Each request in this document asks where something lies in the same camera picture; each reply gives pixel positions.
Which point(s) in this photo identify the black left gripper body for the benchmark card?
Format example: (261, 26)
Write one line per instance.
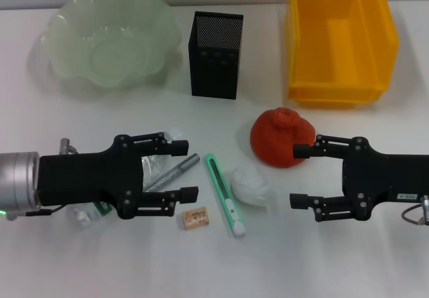
(83, 177)

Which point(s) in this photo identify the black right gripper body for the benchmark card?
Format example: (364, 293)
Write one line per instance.
(385, 177)

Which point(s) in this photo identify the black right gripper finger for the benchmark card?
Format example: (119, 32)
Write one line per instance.
(301, 151)
(298, 201)

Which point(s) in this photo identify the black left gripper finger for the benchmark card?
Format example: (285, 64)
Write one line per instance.
(187, 194)
(174, 148)

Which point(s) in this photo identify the red-orange fruit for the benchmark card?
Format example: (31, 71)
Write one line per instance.
(275, 140)

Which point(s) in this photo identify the clear water bottle green label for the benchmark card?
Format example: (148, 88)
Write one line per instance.
(80, 217)

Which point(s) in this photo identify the white paper ball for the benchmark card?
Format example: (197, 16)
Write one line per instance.
(249, 185)

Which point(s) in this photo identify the silver grey pen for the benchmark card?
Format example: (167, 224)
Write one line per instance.
(177, 170)

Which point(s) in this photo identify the tan eraser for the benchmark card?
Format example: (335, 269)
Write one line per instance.
(196, 218)

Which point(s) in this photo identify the green utility knife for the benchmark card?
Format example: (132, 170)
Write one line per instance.
(219, 187)

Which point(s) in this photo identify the black mesh pen holder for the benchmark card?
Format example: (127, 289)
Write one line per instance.
(214, 73)

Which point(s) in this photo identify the pale green glass fruit bowl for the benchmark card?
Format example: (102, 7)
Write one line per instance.
(110, 43)

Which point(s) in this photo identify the yellow plastic bin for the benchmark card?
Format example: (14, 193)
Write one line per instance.
(338, 60)

